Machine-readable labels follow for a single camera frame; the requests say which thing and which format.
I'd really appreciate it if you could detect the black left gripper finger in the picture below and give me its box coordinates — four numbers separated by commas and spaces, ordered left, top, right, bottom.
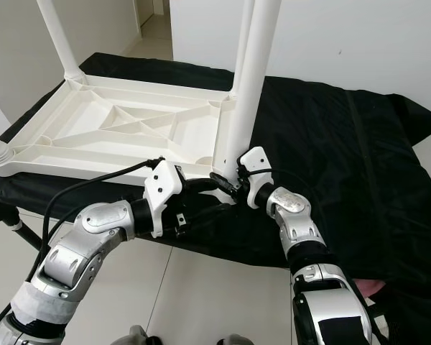
176, 178, 220, 197

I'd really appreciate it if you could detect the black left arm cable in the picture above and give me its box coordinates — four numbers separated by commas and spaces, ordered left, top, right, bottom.
0, 158, 167, 345

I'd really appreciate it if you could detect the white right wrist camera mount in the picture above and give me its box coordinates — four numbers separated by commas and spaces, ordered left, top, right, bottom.
241, 146, 274, 209

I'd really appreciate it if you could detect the black metal table leg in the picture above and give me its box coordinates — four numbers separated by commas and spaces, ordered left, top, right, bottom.
13, 218, 49, 254

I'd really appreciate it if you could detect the white plastic table top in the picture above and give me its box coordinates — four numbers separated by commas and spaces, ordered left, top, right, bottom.
0, 72, 238, 203

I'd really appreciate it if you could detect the black table cloth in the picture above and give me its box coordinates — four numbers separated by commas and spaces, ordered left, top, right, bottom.
0, 52, 431, 345

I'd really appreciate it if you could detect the grey right robot leg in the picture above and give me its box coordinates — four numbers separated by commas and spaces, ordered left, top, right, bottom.
223, 334, 252, 345

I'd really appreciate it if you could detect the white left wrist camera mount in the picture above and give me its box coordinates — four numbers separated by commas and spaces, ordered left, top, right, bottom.
144, 160, 185, 239

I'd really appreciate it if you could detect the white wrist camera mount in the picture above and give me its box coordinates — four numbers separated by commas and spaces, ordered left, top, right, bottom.
241, 146, 274, 209
144, 160, 185, 239

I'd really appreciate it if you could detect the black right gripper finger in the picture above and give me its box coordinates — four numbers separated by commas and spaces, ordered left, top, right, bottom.
210, 172, 242, 197

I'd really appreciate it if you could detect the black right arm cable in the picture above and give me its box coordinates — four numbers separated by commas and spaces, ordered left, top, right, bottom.
244, 167, 346, 259

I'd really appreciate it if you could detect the pink cloth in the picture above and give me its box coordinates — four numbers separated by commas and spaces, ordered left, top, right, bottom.
365, 280, 390, 293

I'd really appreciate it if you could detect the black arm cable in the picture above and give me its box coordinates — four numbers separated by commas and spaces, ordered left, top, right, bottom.
244, 167, 346, 259
0, 158, 167, 345

